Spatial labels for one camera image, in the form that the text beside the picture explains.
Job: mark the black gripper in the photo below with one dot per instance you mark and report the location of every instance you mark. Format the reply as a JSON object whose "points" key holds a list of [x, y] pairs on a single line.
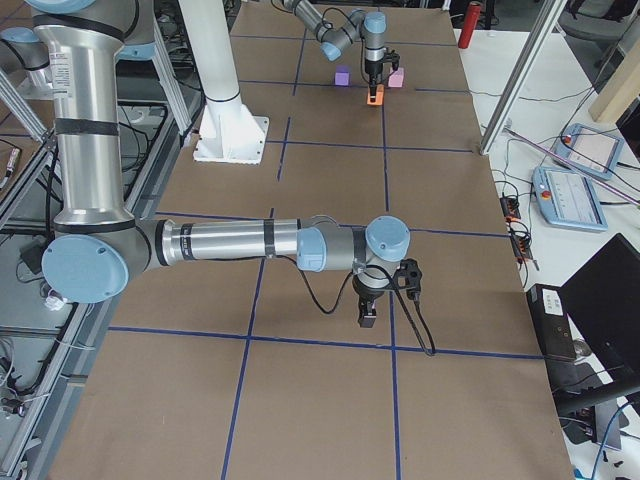
{"points": [[366, 291], [372, 68]]}

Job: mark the orange foam cube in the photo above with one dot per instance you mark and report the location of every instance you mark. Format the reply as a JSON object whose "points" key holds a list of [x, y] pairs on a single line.
{"points": [[376, 98]]}

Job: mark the pink foam cube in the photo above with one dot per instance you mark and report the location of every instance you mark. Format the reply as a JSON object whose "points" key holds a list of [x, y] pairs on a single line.
{"points": [[396, 78]]}

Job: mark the purple foam cube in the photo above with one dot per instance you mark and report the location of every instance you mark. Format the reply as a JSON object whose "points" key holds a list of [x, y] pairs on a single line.
{"points": [[342, 76]]}

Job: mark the red cylinder tube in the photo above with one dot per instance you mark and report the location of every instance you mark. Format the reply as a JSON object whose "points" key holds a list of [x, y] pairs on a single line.
{"points": [[471, 18]]}

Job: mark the metal reacher grabber stick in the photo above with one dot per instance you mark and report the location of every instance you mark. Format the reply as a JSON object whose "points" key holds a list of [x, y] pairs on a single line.
{"points": [[573, 167]]}

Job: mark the orange black connector strip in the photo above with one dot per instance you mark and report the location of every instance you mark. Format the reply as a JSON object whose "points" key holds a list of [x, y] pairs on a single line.
{"points": [[519, 233]]}

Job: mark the black computer box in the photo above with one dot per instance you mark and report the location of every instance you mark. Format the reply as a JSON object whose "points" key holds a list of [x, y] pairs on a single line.
{"points": [[550, 323]]}

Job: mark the far blue teach pendant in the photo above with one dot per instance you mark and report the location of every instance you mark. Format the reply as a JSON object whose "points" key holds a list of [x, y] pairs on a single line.
{"points": [[593, 151]]}

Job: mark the blue teach pendant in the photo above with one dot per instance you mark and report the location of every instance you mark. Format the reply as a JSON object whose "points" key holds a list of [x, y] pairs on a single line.
{"points": [[568, 200], [593, 151]]}

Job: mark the near blue teach pendant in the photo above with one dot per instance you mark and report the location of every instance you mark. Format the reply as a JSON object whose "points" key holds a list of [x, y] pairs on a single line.
{"points": [[568, 200]]}

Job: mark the black laptop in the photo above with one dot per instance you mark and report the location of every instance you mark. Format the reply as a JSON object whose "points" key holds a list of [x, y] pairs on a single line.
{"points": [[602, 300]]}

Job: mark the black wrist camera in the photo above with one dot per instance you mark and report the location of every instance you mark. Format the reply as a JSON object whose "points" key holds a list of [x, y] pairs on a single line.
{"points": [[392, 58], [408, 277]]}

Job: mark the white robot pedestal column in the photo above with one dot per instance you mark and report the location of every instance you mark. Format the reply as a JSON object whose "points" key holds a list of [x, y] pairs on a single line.
{"points": [[229, 132]]}

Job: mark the aluminium frame post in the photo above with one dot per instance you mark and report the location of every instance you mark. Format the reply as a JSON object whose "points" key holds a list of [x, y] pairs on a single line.
{"points": [[542, 28]]}

